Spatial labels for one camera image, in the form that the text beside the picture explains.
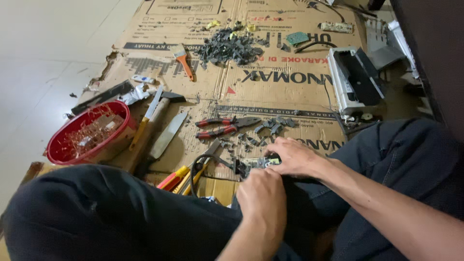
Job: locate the grey metal chassis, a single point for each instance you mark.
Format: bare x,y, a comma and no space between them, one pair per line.
388,43

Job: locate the yellow paper scrap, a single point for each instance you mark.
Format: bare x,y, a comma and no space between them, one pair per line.
251,27
213,24

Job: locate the person's right hand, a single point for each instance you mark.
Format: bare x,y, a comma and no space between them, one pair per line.
295,156

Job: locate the green circuit board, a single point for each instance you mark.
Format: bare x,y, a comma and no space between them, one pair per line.
297,37

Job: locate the white and black device casing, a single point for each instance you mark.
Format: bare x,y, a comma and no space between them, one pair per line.
357,81

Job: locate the flattened cardboard sheet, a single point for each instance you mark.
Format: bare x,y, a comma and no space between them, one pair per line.
232,90

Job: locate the red and yellow screwdriver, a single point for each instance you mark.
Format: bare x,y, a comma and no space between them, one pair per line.
174,178

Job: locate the small white tube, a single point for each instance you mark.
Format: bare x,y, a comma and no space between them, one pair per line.
142,79

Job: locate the crumpled silver foil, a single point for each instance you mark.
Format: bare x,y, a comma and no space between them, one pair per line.
136,94

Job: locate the pile of grey plastic scraps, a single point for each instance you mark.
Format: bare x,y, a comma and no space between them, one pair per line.
228,47

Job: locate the scattered grey plastic pieces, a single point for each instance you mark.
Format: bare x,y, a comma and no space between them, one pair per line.
268,128

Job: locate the pale rectangular circuit strip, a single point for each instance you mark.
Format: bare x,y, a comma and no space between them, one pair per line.
336,27

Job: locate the red plastic basket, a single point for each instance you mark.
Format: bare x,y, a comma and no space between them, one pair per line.
89,132

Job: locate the person's dark trousers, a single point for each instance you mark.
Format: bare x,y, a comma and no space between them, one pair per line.
217,203

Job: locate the person's left hand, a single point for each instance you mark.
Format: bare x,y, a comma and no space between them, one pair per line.
261,195

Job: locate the flat metal blade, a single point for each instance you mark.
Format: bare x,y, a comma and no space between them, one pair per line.
168,135

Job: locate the dark wooden furniture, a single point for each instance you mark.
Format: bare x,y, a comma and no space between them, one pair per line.
431,58

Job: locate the black metal bar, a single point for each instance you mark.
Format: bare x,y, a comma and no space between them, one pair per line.
103,97

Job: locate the person's right fingers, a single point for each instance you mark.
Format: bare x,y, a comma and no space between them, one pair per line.
277,148

